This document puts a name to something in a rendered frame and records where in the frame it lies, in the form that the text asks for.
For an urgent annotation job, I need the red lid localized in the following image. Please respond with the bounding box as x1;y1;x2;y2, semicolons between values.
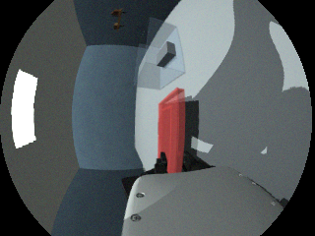
157;88;185;173

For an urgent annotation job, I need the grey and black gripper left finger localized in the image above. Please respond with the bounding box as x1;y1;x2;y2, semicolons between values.
121;151;168;200

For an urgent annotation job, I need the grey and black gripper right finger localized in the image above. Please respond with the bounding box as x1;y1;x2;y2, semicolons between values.
182;151;215;172

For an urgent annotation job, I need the clear glass box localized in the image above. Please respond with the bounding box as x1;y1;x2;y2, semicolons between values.
134;17;186;90

